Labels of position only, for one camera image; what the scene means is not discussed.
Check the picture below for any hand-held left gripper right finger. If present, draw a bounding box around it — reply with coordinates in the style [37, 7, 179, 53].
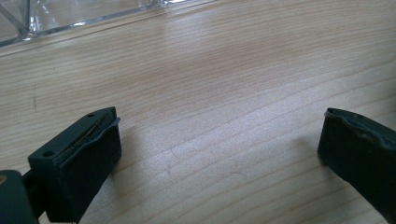
[317, 107, 396, 224]

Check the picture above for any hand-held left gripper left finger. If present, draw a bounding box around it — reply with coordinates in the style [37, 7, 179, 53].
[27, 106, 122, 224]

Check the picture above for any clear acrylic book rack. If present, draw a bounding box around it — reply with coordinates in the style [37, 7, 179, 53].
[0, 0, 216, 49]

